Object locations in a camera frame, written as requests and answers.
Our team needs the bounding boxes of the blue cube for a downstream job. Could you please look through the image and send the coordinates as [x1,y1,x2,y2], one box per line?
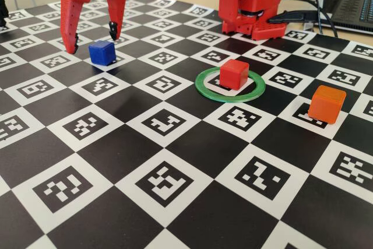
[88,40,117,66]

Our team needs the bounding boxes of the red cube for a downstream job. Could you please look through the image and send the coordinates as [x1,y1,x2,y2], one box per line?
[219,59,251,91]

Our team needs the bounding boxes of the orange cube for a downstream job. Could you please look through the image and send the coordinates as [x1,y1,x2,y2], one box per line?
[307,85,347,125]

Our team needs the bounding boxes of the black stand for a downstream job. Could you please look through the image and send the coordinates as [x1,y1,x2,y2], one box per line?
[0,0,9,27]

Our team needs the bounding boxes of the checkerboard marker mat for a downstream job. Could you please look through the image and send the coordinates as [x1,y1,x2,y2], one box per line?
[0,0,373,249]

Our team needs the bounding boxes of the dark laptop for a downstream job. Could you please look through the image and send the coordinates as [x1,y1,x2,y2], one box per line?
[322,0,373,34]

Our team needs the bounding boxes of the green ring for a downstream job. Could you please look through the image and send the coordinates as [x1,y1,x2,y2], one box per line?
[195,66,266,104]

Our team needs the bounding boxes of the black clamp handle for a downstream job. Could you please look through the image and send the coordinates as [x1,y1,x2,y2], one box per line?
[267,10,317,25]

